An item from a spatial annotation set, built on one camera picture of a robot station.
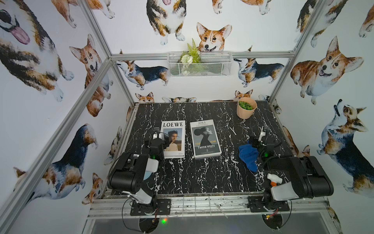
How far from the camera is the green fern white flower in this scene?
0.81m

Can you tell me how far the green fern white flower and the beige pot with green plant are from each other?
0.43m

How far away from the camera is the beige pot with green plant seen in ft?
3.44
